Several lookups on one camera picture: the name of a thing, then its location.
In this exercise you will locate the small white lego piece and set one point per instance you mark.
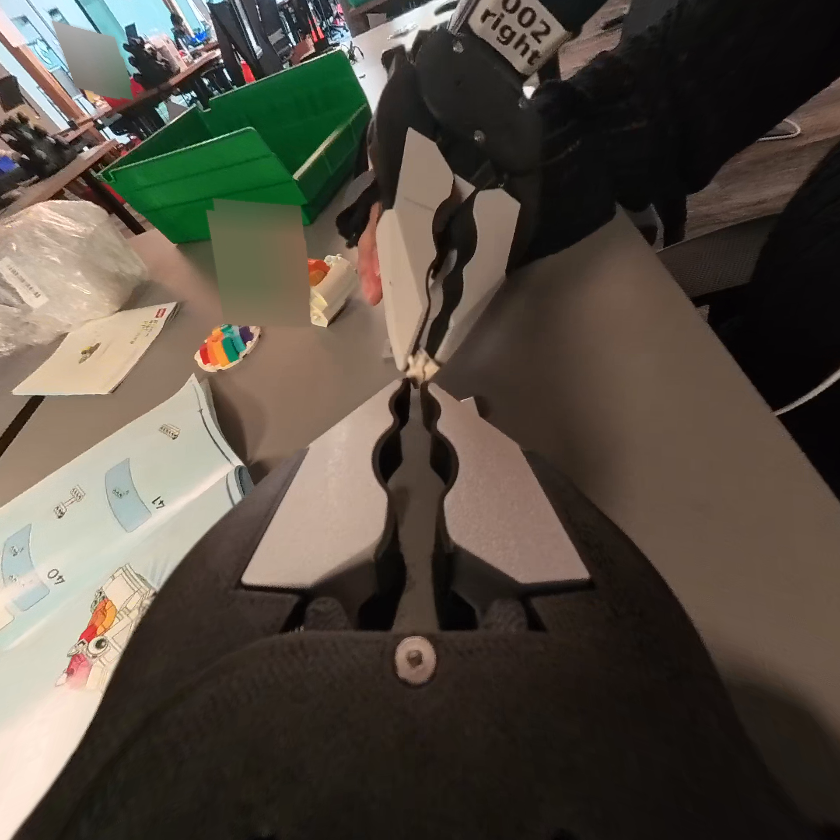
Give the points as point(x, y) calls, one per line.
point(420, 366)

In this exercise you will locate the open light blue instruction booklet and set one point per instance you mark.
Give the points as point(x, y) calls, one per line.
point(98, 525)

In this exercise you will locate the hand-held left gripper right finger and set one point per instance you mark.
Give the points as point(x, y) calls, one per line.
point(505, 518)

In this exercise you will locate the rainbow lego build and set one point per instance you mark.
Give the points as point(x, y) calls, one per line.
point(226, 346)

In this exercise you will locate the wood grain desk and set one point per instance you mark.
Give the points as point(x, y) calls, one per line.
point(741, 177)

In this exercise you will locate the green plastic bin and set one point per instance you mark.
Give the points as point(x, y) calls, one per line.
point(295, 98)
point(197, 184)

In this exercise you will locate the small white instruction booklet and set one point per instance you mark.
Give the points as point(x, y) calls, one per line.
point(98, 354)

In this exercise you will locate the person's right hand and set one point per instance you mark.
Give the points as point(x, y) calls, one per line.
point(369, 262)

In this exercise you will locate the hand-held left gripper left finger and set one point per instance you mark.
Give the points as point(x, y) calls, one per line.
point(308, 518)

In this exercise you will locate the black device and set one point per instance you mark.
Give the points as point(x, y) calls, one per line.
point(29, 144)
point(149, 60)

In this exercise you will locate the clear plastic bag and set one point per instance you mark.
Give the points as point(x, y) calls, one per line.
point(59, 262)

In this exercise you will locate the dark wooden desk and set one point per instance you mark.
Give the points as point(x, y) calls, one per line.
point(72, 167)
point(164, 82)

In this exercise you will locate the white and orange lego build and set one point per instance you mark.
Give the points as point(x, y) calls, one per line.
point(334, 289)

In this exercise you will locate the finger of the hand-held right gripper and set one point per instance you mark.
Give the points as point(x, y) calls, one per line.
point(489, 243)
point(410, 262)

